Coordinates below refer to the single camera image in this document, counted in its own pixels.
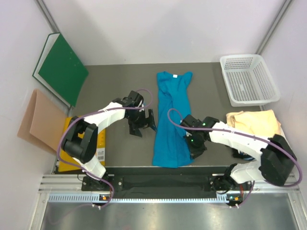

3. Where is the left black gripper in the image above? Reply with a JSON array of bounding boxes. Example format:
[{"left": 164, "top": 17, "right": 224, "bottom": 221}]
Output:
[{"left": 126, "top": 108, "right": 156, "bottom": 137}]

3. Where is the blue t shirt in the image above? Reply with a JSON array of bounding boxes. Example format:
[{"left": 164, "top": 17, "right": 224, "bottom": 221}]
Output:
[{"left": 152, "top": 71, "right": 193, "bottom": 168}]

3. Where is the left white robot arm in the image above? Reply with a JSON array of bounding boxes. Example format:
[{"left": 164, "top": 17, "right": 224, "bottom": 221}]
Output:
[{"left": 57, "top": 90, "right": 157, "bottom": 190}]

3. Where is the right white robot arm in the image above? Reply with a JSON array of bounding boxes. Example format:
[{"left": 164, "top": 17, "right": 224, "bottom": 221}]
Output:
[{"left": 180, "top": 115, "right": 297, "bottom": 190}]

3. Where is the cream folded t shirt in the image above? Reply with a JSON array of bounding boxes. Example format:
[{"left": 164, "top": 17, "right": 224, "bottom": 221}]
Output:
[{"left": 226, "top": 110, "right": 282, "bottom": 138}]

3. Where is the white plastic basket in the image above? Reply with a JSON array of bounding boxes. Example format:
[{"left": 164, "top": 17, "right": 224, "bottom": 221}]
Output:
[{"left": 220, "top": 54, "right": 280, "bottom": 107}]

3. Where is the yellow folder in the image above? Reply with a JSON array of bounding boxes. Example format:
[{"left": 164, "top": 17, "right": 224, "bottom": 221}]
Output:
[{"left": 58, "top": 116, "right": 106, "bottom": 173}]

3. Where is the tan folded sheet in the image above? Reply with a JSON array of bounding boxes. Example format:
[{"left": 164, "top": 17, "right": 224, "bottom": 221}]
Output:
[{"left": 17, "top": 89, "right": 67, "bottom": 155}]

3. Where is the green binder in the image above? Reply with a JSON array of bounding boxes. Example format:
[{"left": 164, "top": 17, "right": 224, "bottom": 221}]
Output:
[{"left": 32, "top": 33, "right": 89, "bottom": 107}]

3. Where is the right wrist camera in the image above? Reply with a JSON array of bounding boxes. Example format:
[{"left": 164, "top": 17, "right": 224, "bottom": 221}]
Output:
[{"left": 180, "top": 115, "right": 202, "bottom": 131}]

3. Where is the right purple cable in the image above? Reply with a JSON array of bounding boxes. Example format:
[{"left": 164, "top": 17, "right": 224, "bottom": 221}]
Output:
[{"left": 167, "top": 108, "right": 304, "bottom": 187}]

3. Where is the purple cable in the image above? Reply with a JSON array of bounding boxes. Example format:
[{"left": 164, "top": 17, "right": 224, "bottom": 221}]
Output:
[
  {"left": 167, "top": 108, "right": 304, "bottom": 187},
  {"left": 57, "top": 88, "right": 154, "bottom": 207}
]

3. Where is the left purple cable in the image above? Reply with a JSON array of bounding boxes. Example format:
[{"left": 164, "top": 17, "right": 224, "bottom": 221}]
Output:
[{"left": 57, "top": 88, "right": 154, "bottom": 207}]

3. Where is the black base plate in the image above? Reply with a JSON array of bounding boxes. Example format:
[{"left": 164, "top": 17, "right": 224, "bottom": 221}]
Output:
[{"left": 81, "top": 166, "right": 253, "bottom": 199}]

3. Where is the aluminium frame rail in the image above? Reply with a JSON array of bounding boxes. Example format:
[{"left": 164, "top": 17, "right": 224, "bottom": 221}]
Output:
[{"left": 38, "top": 173, "right": 299, "bottom": 206}]

